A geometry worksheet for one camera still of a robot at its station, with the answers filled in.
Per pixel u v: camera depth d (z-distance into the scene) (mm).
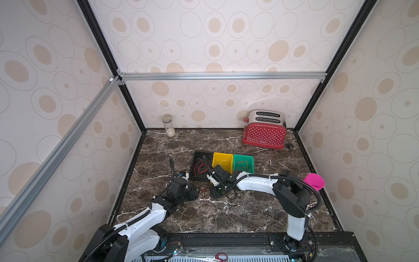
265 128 986
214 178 739
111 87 826
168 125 1083
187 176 799
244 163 941
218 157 998
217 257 700
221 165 994
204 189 901
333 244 756
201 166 1001
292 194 486
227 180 681
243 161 994
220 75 876
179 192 670
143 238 569
